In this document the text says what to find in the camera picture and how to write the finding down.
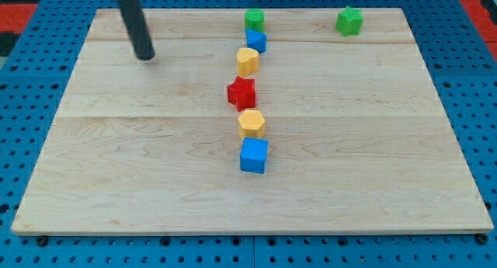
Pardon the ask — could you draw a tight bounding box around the blue triangle block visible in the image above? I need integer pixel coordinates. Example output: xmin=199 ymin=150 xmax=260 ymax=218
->
xmin=245 ymin=29 xmax=267 ymax=53

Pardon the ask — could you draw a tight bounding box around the yellow hexagon block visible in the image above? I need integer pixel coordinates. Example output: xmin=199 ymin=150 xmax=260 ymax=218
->
xmin=238 ymin=109 xmax=266 ymax=139

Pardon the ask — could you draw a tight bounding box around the light wooden board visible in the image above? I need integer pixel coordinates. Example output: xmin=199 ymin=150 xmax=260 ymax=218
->
xmin=12 ymin=8 xmax=494 ymax=236

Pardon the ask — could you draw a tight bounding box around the blue cube block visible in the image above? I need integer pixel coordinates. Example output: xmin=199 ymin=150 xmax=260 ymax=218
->
xmin=240 ymin=137 xmax=269 ymax=174

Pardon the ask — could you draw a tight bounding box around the red star block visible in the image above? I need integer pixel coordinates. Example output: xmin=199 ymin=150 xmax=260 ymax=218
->
xmin=227 ymin=76 xmax=256 ymax=111

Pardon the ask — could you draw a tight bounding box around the yellow heart block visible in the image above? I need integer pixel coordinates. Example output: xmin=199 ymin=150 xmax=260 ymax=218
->
xmin=236 ymin=47 xmax=259 ymax=77

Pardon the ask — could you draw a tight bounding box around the green cylinder block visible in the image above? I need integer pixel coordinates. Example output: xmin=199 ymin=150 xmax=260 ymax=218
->
xmin=244 ymin=8 xmax=265 ymax=32

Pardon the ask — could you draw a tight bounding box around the green star block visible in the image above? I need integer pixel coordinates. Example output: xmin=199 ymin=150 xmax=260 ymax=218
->
xmin=335 ymin=6 xmax=363 ymax=37

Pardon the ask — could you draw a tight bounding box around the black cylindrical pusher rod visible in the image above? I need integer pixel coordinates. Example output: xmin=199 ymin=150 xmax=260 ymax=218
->
xmin=116 ymin=0 xmax=155 ymax=61

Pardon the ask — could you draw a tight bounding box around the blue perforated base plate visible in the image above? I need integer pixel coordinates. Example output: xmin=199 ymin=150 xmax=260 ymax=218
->
xmin=1 ymin=0 xmax=496 ymax=267

